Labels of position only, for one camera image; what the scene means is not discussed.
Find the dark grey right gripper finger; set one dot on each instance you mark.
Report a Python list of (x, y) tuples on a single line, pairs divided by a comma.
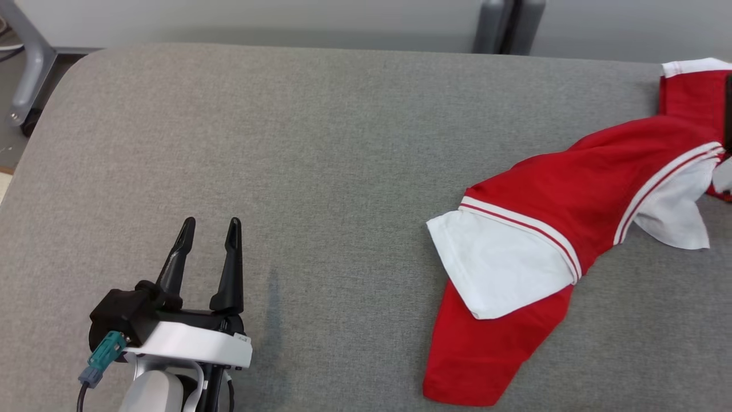
[(728, 114)]

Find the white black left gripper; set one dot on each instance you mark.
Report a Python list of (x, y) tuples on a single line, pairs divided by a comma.
[(200, 343)]

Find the red white basketball jersey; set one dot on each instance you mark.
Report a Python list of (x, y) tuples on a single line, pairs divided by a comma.
[(543, 189)]

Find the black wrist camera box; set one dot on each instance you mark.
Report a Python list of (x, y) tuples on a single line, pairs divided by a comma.
[(123, 312)]

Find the grey aluminium truss post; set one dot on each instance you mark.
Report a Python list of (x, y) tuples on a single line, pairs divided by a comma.
[(509, 26)]

